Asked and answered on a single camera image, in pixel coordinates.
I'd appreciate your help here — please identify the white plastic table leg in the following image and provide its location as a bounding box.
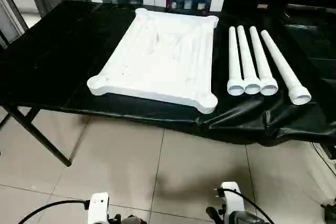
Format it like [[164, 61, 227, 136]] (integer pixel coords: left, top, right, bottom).
[[227, 26, 246, 97], [236, 25, 262, 95], [260, 29, 312, 106], [249, 26, 279, 97]]

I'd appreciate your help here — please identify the white plastic table top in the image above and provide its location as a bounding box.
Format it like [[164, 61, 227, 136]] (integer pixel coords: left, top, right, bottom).
[[87, 8, 219, 114]]

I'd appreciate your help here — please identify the black plastic mat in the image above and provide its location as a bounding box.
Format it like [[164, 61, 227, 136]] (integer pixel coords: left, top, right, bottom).
[[0, 0, 336, 146]]

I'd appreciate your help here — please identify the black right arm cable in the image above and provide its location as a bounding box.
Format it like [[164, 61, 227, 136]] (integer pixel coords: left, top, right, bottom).
[[213, 186, 274, 224]]

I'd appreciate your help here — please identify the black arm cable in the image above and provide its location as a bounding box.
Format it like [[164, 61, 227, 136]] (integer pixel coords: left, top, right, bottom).
[[18, 199, 90, 224], [213, 186, 274, 224]]

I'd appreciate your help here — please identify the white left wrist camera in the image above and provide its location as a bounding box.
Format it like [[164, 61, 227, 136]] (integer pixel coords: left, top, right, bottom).
[[86, 193, 110, 224]]

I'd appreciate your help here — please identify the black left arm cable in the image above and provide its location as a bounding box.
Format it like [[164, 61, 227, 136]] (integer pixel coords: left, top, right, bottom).
[[18, 199, 90, 224]]

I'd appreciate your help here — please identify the black folding table frame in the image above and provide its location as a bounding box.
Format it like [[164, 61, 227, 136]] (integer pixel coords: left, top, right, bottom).
[[0, 104, 72, 167]]

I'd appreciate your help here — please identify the black metal rail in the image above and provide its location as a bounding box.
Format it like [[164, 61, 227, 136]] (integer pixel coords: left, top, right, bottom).
[[283, 4, 336, 18]]

